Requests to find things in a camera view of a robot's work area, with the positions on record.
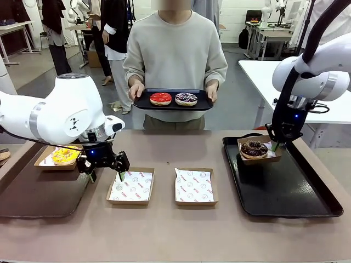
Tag red glazed donut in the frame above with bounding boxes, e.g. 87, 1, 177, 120
149, 92, 173, 107

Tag person's left hand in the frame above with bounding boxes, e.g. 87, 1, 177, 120
205, 83, 219, 104

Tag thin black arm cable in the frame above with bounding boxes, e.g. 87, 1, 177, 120
0, 127, 88, 151

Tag purple sprinkled donut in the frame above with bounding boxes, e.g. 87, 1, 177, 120
174, 92, 198, 107

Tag person in black top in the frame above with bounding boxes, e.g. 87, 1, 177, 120
100, 0, 133, 113

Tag person in white top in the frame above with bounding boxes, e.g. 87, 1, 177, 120
289, 0, 351, 55

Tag person in black coat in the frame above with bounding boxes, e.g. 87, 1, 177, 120
41, 0, 72, 76

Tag tan round object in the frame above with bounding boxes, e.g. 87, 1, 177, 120
0, 147, 12, 167

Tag black pole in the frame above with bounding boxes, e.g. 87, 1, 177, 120
297, 0, 316, 55

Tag person's right forearm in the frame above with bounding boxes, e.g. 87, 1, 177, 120
123, 57, 146, 85

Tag brown cardboard box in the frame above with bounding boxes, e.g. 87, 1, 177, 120
87, 50, 103, 68

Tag white table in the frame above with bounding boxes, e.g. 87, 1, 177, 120
237, 60, 351, 150

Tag chocolate sprinkled donut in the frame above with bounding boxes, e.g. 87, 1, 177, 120
240, 140, 269, 159

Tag wooden table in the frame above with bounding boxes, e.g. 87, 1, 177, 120
65, 24, 93, 69

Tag large black plastic tray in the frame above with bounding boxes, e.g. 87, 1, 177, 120
222, 133, 344, 219

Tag brown plastic tray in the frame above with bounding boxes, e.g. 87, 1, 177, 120
0, 144, 95, 219

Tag thick black cable hose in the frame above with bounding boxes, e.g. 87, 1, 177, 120
273, 0, 351, 138

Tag black chair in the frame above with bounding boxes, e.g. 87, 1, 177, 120
245, 9, 263, 28

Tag small black serving tray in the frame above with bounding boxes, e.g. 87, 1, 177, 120
133, 88, 214, 112

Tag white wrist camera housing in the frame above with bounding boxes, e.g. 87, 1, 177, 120
105, 116, 126, 136

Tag person's right hand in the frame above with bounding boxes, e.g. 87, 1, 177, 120
128, 82, 145, 102

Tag person in beige sweater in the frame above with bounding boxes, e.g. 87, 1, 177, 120
122, 0, 229, 131

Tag person's left forearm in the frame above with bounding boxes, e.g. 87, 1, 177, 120
204, 57, 229, 86

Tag black backpack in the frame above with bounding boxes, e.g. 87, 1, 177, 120
238, 27, 251, 50

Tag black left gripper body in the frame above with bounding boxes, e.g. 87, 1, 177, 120
80, 141, 118, 169

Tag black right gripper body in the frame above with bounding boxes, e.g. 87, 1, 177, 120
279, 107, 310, 141

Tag brown paper box with liner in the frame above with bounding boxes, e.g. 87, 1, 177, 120
174, 167, 219, 207
237, 134, 282, 166
106, 167, 155, 205
34, 145, 83, 171

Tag grey metal table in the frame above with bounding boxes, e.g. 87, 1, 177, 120
245, 21, 293, 61

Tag yellow sprinkled donut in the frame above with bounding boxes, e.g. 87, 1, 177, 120
51, 146, 80, 166

